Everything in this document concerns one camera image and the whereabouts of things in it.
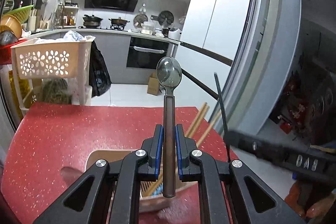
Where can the steel spoon dark handle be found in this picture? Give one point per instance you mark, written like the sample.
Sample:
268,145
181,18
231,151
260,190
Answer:
169,75

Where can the black wok on stove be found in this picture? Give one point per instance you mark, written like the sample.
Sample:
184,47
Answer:
119,22

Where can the black built-in oven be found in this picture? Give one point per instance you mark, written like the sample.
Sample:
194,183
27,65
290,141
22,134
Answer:
145,53

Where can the person's right hand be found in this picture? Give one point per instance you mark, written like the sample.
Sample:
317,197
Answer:
310,201

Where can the white refrigerator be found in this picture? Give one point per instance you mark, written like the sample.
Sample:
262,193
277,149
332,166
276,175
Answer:
210,39

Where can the black plastic bag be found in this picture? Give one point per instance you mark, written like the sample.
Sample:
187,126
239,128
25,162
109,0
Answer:
99,78

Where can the green plastic colander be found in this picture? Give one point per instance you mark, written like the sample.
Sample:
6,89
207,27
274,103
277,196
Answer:
22,14

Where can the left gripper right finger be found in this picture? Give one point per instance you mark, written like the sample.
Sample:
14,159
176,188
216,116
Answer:
195,165

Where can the beige flower-pattern storage cart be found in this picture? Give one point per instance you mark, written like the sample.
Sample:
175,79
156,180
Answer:
52,70

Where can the steel bowl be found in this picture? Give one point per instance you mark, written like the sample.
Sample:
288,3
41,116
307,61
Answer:
7,38

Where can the white rice cooker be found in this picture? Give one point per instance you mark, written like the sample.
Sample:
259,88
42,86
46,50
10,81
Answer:
174,33

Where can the orange plastic basin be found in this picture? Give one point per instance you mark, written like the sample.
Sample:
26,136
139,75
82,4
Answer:
10,23

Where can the round black patterned trivet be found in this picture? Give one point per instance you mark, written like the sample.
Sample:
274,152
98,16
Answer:
166,18

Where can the beige plastic utensil holder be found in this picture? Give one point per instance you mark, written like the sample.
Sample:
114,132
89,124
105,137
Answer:
146,203

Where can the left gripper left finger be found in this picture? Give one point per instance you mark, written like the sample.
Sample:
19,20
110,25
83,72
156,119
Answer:
139,166

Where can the black pan on stove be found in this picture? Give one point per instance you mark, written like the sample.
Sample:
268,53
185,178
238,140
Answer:
91,21

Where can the cardboard box on floor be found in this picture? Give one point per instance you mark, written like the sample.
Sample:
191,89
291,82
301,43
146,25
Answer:
153,86

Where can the red plastic basket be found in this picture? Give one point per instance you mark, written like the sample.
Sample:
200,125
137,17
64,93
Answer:
5,53

